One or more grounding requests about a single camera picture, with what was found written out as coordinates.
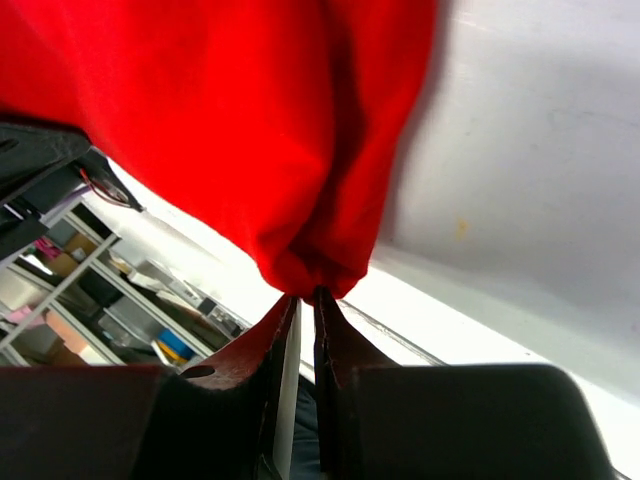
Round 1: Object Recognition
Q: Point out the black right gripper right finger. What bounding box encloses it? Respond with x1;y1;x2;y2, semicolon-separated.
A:
313;287;615;479

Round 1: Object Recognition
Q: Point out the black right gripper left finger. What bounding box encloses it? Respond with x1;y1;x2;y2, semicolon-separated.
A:
1;296;299;479

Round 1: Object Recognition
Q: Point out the red t shirt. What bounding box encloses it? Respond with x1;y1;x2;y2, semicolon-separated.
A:
1;1;439;298

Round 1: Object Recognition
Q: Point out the metal storage shelf rack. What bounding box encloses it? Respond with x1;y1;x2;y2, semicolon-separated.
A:
1;202;247;369

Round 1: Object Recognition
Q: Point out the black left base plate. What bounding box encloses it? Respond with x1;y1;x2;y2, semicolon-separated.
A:
1;117;143;259

